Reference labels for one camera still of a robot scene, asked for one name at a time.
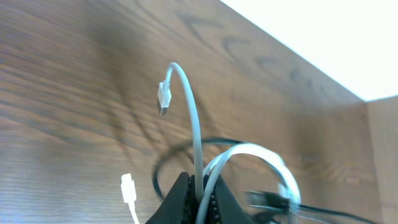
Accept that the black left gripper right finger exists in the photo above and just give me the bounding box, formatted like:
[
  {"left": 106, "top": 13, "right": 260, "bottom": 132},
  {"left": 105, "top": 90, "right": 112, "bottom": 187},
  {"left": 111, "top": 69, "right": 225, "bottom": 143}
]
[{"left": 205, "top": 176, "right": 254, "bottom": 224}]

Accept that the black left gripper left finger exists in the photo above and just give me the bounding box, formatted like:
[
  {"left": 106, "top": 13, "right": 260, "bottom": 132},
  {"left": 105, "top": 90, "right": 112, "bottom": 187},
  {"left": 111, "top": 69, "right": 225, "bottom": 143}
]
[{"left": 146, "top": 172, "right": 195, "bottom": 224}]

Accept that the white USB cable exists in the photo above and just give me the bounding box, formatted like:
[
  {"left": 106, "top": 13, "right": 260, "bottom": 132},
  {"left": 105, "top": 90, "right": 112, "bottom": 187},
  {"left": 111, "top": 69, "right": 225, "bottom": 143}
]
[{"left": 120, "top": 61, "right": 302, "bottom": 224}]

